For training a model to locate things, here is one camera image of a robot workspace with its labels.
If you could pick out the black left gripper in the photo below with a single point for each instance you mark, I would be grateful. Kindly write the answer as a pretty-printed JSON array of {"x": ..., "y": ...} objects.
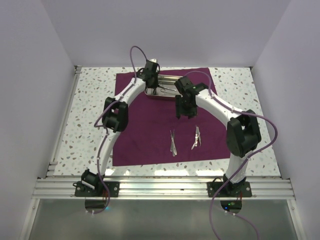
[{"x": 156, "y": 85}]

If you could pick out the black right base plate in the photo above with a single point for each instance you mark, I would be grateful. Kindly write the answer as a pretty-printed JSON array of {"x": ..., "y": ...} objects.
[{"x": 230, "y": 190}]

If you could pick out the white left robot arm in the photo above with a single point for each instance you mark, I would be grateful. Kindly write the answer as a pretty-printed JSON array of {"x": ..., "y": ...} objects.
[{"x": 114, "y": 120}]

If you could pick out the stainless steel instrument tray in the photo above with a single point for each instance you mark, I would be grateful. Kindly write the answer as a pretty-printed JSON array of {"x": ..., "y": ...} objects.
[{"x": 166, "y": 80}]

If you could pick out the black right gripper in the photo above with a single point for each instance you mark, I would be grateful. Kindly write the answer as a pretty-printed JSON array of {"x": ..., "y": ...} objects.
[{"x": 180, "y": 110}]

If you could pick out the silver tweezers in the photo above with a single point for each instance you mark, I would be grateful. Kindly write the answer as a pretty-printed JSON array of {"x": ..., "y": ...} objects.
[
  {"x": 175, "y": 148},
  {"x": 197, "y": 130},
  {"x": 172, "y": 144},
  {"x": 197, "y": 141}
]

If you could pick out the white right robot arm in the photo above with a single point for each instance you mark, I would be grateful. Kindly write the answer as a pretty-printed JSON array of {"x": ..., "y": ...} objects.
[{"x": 242, "y": 128}]

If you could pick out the aluminium front frame rail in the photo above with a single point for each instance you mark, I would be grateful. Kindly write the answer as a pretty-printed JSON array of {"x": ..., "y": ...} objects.
[{"x": 168, "y": 188}]

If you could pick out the steel surgical scissors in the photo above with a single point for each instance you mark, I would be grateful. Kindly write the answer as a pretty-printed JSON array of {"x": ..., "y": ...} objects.
[{"x": 167, "y": 90}]

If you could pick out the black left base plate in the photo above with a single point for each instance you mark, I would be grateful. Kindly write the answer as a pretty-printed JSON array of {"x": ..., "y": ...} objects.
[{"x": 82, "y": 190}]

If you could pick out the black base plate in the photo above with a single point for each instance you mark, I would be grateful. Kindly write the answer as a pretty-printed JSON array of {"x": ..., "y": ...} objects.
[
  {"x": 82, "y": 190},
  {"x": 230, "y": 190}
]

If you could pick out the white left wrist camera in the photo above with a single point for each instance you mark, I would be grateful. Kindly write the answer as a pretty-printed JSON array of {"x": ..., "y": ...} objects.
[{"x": 153, "y": 60}]

